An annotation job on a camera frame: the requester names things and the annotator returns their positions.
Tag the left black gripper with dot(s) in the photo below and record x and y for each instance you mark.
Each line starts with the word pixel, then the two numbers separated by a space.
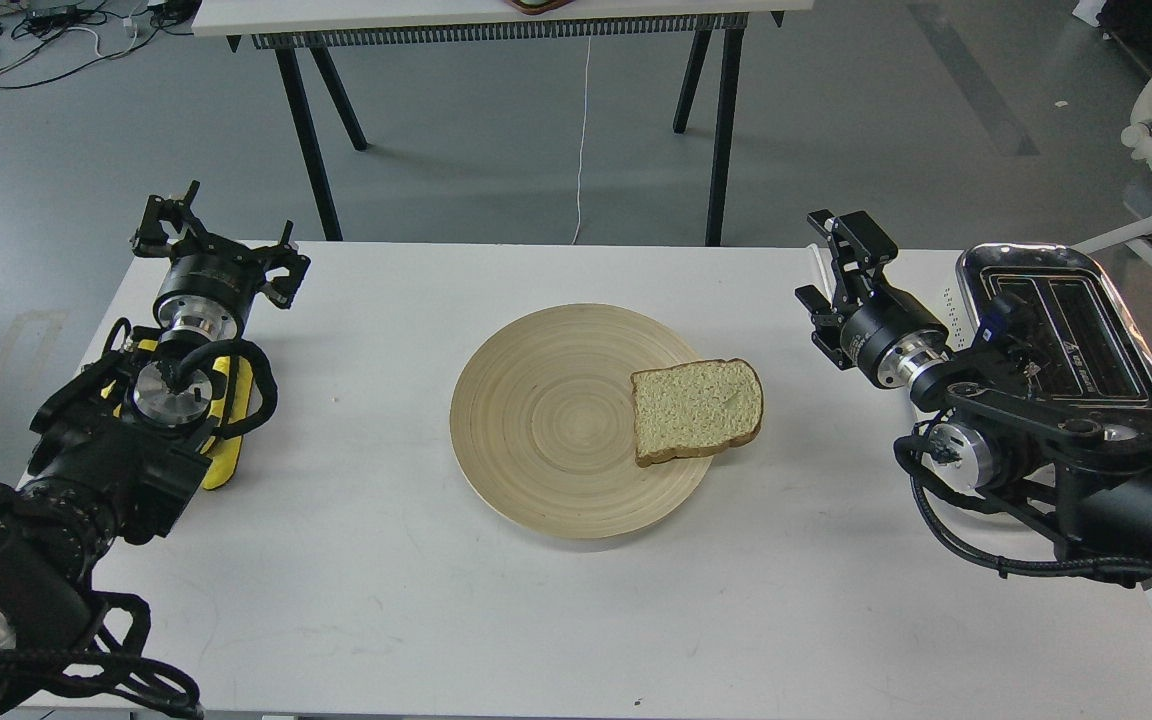
pixel 208 293

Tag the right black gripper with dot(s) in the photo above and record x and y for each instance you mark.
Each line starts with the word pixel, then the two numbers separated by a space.
pixel 883 331

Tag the slice of bread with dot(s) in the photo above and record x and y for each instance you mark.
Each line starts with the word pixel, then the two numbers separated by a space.
pixel 695 409

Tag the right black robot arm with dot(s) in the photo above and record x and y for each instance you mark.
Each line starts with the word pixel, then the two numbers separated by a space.
pixel 1034 454

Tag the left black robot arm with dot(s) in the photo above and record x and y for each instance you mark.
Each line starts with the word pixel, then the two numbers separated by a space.
pixel 122 449

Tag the white chrome toaster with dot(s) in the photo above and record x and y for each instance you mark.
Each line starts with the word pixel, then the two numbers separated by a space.
pixel 1086 344

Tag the background white table black legs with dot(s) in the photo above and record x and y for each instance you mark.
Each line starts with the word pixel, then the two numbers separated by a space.
pixel 286 27

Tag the round wooden plate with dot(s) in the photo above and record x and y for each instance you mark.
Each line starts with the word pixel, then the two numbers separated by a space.
pixel 542 422

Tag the brown object on background table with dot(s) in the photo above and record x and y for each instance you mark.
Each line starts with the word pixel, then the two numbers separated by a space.
pixel 537 7

